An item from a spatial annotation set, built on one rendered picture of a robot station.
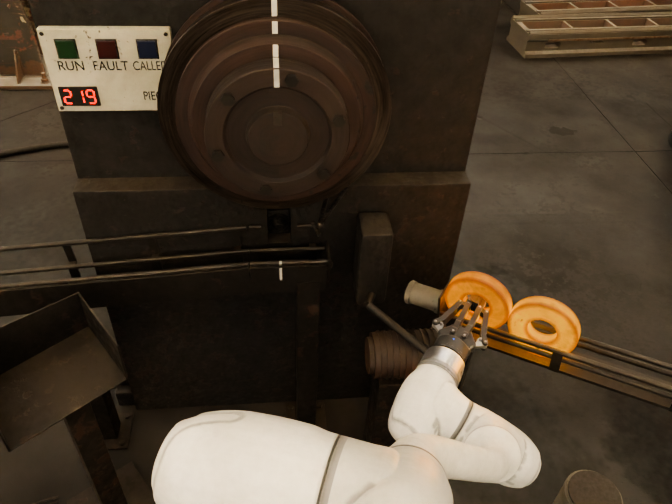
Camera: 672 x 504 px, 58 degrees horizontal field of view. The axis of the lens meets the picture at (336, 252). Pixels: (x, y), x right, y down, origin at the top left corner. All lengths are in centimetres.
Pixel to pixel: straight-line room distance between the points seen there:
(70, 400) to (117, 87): 68
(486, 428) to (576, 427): 108
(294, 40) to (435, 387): 70
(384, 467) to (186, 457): 21
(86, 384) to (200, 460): 82
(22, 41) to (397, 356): 320
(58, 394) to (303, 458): 91
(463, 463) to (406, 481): 34
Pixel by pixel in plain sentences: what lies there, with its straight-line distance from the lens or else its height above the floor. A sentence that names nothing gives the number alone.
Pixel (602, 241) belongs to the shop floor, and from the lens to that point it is 302.
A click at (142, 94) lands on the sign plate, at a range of 142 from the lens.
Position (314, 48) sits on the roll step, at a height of 127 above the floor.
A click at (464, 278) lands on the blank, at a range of 141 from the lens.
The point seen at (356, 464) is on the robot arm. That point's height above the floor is 115.
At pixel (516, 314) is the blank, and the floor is 74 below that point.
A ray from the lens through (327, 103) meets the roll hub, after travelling 117.
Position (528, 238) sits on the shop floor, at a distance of 289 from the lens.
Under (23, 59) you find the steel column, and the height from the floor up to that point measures 14.
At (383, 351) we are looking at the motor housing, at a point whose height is 53.
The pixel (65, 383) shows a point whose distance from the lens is 150.
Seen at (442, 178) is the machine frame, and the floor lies 87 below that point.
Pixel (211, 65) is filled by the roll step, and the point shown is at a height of 124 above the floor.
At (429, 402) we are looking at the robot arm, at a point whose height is 77.
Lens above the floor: 172
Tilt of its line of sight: 41 degrees down
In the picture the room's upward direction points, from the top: 3 degrees clockwise
